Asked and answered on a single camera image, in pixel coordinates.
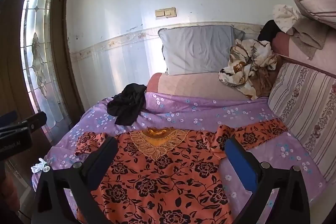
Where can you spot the wooden door with stained glass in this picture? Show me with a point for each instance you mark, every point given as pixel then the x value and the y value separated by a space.
pixel 39 56

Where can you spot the dark cloth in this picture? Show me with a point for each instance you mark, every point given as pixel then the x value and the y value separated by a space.
pixel 269 29

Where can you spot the grey pillow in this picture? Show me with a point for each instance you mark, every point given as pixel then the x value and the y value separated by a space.
pixel 197 49

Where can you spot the cream brown floral blanket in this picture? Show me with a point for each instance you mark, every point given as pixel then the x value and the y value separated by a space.
pixel 246 66

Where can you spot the purple floral bed sheet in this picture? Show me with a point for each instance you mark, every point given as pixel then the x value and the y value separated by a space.
pixel 183 113

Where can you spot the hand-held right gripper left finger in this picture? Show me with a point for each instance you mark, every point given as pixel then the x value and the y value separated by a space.
pixel 103 158

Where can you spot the pink folded quilt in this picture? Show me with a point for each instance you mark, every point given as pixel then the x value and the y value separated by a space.
pixel 309 56

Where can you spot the beige wall switch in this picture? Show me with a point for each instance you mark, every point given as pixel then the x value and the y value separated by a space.
pixel 166 13

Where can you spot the cream patterned cloth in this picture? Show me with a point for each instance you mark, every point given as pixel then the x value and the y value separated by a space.
pixel 286 16

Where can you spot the pink striped pillow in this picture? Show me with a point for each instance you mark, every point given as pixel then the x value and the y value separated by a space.
pixel 313 1

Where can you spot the beige cloth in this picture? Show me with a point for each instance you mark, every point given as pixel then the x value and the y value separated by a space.
pixel 307 39

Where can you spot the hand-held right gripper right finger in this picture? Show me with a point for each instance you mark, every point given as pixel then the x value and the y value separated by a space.
pixel 242 163

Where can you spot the black cloth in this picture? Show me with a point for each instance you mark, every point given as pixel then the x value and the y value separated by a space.
pixel 127 107

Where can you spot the orange black floral shirt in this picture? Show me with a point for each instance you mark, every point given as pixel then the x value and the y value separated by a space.
pixel 168 174

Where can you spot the striped floral cushion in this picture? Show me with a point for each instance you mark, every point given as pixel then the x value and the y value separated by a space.
pixel 304 108

